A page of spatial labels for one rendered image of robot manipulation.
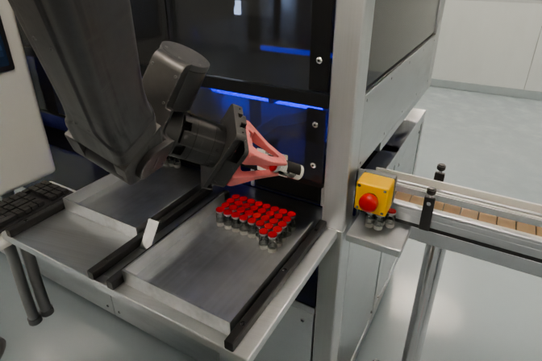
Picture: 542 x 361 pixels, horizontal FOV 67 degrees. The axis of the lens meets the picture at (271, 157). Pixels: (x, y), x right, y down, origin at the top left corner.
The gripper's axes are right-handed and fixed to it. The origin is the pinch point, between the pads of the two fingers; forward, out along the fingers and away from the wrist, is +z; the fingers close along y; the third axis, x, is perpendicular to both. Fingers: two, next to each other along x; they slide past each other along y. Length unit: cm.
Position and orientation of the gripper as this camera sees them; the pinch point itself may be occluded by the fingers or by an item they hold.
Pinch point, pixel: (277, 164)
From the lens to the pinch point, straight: 56.4
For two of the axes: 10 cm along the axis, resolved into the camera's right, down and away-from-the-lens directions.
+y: 5.1, -6.5, -5.6
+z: 8.5, 2.7, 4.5
